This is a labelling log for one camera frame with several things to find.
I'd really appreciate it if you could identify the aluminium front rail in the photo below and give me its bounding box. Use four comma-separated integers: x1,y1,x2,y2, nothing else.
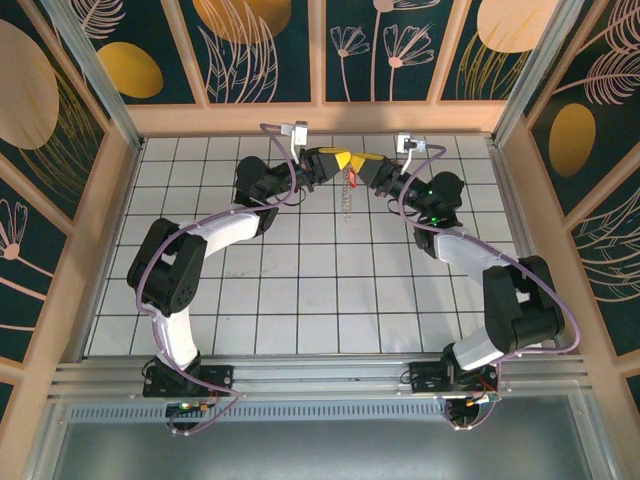
47,353,596,401

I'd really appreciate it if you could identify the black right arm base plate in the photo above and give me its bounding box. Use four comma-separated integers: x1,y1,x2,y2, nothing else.
407,360,501,399

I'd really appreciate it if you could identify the aluminium corner post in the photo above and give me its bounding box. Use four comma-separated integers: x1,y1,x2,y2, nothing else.
489,0,589,147
38,0,146,151

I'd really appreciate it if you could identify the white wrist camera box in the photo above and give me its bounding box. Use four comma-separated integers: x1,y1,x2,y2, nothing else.
396,131,429,155
280,119,310,148

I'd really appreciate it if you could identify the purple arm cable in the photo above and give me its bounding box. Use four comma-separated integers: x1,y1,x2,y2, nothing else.
135,122,309,437
398,143,582,432

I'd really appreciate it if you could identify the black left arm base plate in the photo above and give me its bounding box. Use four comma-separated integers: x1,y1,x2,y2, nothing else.
142,357,236,399

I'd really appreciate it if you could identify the grey metal sheet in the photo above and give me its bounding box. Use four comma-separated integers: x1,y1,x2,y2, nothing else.
27,392,619,480

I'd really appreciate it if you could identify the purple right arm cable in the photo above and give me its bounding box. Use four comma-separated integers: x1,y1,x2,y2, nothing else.
398,143,582,432

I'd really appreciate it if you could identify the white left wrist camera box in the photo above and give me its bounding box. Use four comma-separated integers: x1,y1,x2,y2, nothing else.
280,119,310,148

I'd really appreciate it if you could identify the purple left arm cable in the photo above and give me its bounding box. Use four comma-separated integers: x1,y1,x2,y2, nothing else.
135,122,309,437

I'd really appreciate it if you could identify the slotted metal vent strip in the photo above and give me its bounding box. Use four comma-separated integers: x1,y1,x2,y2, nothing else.
67,403,581,425

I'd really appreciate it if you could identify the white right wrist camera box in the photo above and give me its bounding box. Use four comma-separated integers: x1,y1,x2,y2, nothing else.
396,131,429,155

